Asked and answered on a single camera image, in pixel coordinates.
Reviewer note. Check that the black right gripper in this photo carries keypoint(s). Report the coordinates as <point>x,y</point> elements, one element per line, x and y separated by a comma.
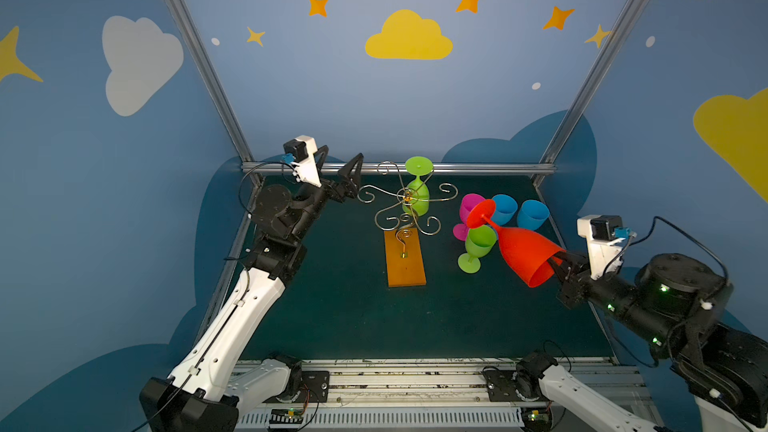
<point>573,276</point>

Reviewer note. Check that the horizontal aluminium back rail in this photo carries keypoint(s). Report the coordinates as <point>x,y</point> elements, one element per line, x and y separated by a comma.
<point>464,169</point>

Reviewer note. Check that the left aluminium corner post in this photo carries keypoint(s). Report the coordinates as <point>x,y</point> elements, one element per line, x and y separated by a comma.
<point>218,148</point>

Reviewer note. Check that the left small circuit board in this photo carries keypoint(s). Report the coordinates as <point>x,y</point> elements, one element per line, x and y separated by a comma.
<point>280,418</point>

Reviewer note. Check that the orange wooden rack base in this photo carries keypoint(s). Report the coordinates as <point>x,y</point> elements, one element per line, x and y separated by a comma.
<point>404,261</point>

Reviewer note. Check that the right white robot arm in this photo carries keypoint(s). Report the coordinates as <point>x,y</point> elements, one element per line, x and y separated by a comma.
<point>675,304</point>

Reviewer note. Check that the red wine glass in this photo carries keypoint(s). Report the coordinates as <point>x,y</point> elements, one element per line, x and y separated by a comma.
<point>527,253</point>

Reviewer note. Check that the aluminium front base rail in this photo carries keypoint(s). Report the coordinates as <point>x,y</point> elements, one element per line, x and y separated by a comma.
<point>591,394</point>

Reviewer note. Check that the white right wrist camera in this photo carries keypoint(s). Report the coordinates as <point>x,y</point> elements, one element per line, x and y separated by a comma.
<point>607,241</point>

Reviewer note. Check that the black mounting plate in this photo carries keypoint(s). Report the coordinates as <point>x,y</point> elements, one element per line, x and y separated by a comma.
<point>306,386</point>
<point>508,385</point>

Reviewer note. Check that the right small circuit board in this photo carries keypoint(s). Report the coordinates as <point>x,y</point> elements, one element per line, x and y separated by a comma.
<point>536,420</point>

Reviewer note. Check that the pink wine glass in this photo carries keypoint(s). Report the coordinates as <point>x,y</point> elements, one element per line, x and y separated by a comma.
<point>468,203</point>

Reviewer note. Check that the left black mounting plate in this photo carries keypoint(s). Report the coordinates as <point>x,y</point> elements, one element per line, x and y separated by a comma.
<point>306,386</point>

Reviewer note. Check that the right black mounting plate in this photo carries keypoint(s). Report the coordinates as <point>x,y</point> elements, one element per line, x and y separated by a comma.
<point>508,385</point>

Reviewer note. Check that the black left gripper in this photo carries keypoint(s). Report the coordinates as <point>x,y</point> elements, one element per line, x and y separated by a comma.
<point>330,186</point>

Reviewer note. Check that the blue wine glass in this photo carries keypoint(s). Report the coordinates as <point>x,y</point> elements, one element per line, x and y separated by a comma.
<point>532,214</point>
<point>505,209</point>

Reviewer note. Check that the green wine glass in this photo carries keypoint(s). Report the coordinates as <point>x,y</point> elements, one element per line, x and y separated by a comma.
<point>417,192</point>
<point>478,244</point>

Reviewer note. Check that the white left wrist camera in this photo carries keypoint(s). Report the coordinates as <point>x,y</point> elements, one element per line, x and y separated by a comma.
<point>299,154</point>

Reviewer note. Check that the gold wire glass rack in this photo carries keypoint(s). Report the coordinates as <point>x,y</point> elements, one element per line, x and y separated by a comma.
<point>408,216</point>

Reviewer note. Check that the aluminium corner post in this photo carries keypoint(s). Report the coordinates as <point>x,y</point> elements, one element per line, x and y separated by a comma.
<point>218,148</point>
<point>624,24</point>

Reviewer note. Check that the small circuit board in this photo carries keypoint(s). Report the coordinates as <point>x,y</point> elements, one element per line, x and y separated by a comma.
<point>536,420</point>
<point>280,418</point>

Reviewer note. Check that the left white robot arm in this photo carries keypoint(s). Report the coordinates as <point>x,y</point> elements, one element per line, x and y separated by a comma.
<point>200,393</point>

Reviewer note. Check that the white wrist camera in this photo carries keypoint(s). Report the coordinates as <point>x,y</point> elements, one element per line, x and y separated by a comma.
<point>607,241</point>
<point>299,154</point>

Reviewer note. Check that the right aluminium corner post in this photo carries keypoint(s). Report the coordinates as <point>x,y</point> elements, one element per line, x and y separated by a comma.
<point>624,24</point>

